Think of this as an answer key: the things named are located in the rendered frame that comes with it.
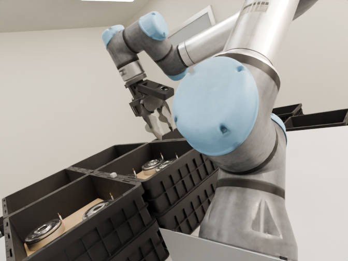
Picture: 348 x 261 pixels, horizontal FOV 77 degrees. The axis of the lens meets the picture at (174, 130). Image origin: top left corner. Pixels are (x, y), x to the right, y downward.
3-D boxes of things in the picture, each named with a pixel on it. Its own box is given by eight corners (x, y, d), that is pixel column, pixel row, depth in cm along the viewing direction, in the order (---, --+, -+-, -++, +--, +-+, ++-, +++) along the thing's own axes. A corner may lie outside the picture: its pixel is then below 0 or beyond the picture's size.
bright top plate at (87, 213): (120, 202, 67) (119, 201, 67) (91, 224, 60) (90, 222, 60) (104, 199, 74) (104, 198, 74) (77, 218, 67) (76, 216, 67)
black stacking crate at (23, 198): (103, 198, 89) (91, 173, 87) (20, 250, 71) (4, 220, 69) (76, 187, 119) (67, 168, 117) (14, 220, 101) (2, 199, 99)
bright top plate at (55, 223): (63, 225, 66) (62, 223, 66) (26, 248, 60) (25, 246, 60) (58, 217, 74) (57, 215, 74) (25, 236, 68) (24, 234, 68)
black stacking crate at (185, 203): (233, 196, 78) (222, 165, 76) (174, 256, 60) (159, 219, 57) (166, 183, 109) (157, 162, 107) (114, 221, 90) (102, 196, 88)
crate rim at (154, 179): (215, 143, 74) (213, 136, 74) (147, 190, 56) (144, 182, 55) (151, 146, 105) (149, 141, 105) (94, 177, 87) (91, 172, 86)
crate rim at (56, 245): (147, 190, 56) (144, 182, 55) (13, 284, 38) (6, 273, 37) (93, 177, 87) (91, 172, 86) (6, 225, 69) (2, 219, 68)
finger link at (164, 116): (169, 127, 80) (154, 107, 76) (179, 125, 75) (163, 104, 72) (164, 132, 78) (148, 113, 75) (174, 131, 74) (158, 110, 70)
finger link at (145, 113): (157, 126, 71) (149, 100, 70) (160, 125, 70) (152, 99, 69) (145, 130, 68) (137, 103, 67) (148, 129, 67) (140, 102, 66)
